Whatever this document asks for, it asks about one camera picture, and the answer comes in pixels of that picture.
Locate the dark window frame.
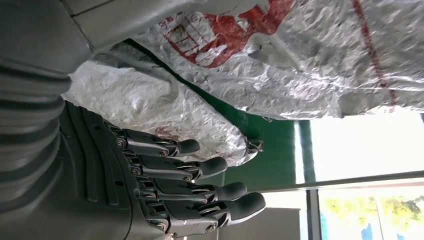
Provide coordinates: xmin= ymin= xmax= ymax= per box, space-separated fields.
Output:
xmin=258 ymin=169 xmax=424 ymax=240

